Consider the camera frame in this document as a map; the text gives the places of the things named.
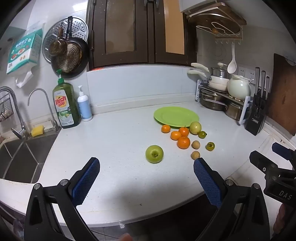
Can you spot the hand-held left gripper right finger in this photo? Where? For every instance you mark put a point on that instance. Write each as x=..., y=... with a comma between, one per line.
x=208, y=183

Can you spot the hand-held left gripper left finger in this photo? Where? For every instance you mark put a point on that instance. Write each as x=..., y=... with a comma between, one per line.
x=84, y=183

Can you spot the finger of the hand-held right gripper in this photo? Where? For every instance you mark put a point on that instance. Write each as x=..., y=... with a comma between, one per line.
x=283, y=150
x=260, y=161

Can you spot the brown longan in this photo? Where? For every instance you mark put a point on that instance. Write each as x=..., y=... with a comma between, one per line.
x=195, y=154
x=195, y=144

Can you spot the small green tomato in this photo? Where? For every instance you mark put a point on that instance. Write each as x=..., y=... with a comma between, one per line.
x=202, y=134
x=210, y=146

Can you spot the mandarin orange with stem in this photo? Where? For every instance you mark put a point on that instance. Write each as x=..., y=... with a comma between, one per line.
x=183, y=131

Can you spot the green apple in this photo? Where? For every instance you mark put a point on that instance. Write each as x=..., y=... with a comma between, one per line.
x=154, y=153

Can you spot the green plate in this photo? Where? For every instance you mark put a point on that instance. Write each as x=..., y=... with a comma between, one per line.
x=175, y=115

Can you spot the person's right hand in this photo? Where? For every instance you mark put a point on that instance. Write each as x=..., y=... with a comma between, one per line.
x=281, y=216

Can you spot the black knife block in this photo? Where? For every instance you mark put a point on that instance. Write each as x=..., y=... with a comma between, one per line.
x=256, y=115

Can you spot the brown wooden cutting board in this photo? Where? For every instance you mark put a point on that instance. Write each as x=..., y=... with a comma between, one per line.
x=283, y=97

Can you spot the steel pot rack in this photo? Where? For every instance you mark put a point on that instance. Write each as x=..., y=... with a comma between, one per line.
x=245, y=109

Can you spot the small steel pot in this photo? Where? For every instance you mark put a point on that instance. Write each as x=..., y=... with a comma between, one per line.
x=233, y=112

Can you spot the yellow-green apple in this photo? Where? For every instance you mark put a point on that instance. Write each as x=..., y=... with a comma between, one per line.
x=195, y=127

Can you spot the steel sink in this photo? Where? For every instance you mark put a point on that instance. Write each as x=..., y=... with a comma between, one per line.
x=20, y=160

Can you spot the yellow sponge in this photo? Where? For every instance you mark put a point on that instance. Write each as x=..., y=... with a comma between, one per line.
x=37, y=131

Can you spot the white teapot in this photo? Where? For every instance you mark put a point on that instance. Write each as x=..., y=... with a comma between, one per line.
x=238, y=88

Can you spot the white pump bottle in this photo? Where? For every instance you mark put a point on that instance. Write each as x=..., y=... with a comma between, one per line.
x=84, y=106

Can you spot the large steel pot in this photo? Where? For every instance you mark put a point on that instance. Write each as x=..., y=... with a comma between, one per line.
x=211, y=102

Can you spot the green dish soap bottle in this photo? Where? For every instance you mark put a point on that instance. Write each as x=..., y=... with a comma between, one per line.
x=66, y=104

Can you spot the thin gooseneck faucet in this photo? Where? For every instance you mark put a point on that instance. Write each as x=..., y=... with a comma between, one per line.
x=49, y=104

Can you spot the steel pot with lid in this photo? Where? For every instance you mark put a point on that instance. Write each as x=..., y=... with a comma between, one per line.
x=218, y=73

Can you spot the steel kitchen faucet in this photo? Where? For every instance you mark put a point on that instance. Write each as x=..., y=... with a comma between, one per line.
x=17, y=111

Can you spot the white ladle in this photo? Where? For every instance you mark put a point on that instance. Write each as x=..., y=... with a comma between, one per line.
x=232, y=66

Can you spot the steel colander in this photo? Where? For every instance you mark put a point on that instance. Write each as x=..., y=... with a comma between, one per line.
x=70, y=59

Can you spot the small brass saucepan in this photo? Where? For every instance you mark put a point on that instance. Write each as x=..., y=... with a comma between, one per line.
x=57, y=47

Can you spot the tissue pack in plastic bag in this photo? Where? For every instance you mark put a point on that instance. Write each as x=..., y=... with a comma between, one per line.
x=24, y=52

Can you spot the round wooden board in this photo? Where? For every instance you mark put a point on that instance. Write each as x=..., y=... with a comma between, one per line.
x=208, y=20

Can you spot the round steel steamer plate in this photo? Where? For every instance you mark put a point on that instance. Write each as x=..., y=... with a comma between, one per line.
x=79, y=27

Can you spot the dark wooden cabinet door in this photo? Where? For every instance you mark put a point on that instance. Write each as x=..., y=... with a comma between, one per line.
x=174, y=30
x=120, y=30

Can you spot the white wall power outlets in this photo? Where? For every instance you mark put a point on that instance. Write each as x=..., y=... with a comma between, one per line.
x=247, y=74

